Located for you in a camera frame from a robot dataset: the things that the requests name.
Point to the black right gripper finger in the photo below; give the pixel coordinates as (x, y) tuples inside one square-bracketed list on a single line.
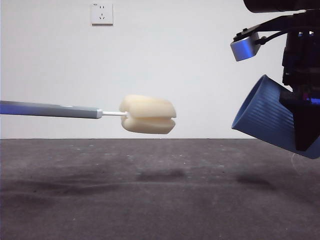
[(306, 125)]

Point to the blue ribbed plastic cup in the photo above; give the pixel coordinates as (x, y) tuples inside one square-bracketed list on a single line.
[(265, 117)]

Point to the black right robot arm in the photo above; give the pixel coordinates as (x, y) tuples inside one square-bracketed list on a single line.
[(280, 5)]

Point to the black camera bracket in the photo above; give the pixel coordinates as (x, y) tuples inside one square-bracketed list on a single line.
[(272, 23)]

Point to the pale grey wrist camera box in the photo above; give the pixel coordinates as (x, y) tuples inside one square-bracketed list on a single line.
[(243, 48)]

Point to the white wall socket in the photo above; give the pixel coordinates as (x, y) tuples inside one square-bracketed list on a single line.
[(102, 14)]

